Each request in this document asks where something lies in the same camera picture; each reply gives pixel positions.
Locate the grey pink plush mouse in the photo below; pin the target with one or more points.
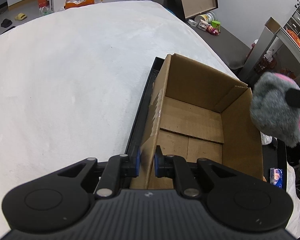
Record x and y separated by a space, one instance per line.
270 112

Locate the white tissue packet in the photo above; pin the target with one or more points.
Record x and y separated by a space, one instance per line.
266 139

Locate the yellow slipper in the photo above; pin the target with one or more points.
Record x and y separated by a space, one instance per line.
20 17

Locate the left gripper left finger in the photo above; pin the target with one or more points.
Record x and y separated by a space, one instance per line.
113 173

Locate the brown cardboard box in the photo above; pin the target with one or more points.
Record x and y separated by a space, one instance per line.
197 129

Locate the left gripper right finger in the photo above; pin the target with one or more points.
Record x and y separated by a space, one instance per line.
176 168

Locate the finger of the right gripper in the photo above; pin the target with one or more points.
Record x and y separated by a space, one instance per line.
292 98

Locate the grey drawer organizer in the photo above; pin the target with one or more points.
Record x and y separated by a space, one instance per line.
294 21

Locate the blue tissue pack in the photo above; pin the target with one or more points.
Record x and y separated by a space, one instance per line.
276 177

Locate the black shallow tray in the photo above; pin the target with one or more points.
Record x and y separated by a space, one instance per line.
140 109

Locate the black curved desk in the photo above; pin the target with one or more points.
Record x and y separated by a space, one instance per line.
275 28

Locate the orange paper bag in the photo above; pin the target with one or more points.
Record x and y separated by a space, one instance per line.
80 3

